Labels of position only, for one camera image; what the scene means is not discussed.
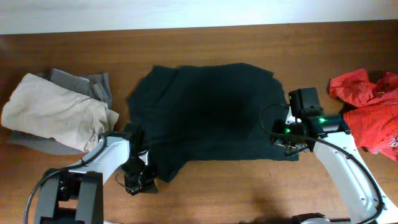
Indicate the black t-shirt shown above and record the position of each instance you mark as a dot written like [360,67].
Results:
[221,113]

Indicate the red crumpled garment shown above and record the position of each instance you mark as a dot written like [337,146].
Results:
[373,120]

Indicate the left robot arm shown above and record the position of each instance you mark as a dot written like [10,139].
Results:
[74,194]

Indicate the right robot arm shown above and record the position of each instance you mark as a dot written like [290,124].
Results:
[308,128]

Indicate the grey folded garment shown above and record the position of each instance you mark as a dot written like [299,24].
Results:
[94,85]

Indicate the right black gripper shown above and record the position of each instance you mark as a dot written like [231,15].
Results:
[280,137]

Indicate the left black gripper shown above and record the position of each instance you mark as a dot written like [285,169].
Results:
[137,179]

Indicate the beige folded garment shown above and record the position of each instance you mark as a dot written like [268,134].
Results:
[44,109]

